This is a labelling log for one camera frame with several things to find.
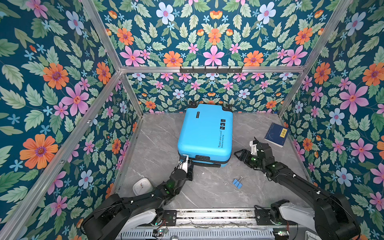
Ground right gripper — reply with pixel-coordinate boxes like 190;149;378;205
233;149;265;170

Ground blue suitcase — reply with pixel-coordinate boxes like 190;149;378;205
178;101;234;168

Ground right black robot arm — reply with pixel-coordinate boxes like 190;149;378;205
234;140;361;240

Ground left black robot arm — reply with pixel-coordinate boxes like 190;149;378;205
81;155;194;240

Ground dark blue book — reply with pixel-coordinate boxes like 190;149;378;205
264;123;290;148

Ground blue binder clip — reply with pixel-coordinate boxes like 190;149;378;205
233;176;244;189

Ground white round device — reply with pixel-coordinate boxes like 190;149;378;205
133;178;153;196

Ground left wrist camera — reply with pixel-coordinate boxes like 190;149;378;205
178;158;188;173

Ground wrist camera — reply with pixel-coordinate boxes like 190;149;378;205
178;158;188;173
250;140;258;156

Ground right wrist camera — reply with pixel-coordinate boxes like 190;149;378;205
250;140;258;156

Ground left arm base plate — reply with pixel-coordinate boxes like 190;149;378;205
155;209;178;227

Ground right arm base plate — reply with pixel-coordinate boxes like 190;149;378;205
254;199;297;226

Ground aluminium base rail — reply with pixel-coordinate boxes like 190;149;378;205
119;207;340;232

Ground metal hook rail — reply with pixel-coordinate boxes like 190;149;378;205
179;66;243;75

